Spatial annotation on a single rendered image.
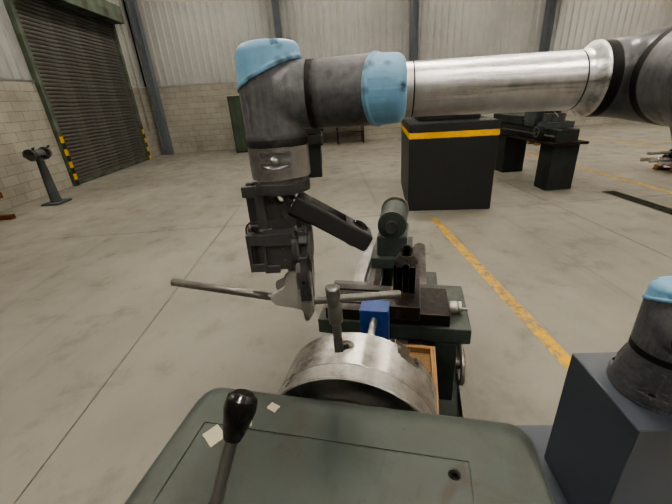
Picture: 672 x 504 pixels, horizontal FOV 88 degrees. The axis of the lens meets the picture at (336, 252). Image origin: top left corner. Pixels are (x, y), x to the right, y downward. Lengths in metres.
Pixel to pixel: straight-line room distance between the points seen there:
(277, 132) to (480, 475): 0.45
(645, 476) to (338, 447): 0.63
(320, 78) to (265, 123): 0.08
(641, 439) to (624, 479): 0.11
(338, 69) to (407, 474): 0.46
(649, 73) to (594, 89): 0.06
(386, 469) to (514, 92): 0.50
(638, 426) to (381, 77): 0.72
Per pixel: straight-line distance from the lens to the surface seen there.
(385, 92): 0.40
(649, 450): 0.90
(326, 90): 0.41
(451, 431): 0.52
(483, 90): 0.55
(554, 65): 0.58
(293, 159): 0.43
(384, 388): 0.60
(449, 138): 5.29
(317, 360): 0.66
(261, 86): 0.42
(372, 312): 0.98
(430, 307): 1.26
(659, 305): 0.82
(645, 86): 0.58
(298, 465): 0.49
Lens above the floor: 1.66
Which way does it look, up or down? 24 degrees down
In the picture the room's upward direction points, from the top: 4 degrees counter-clockwise
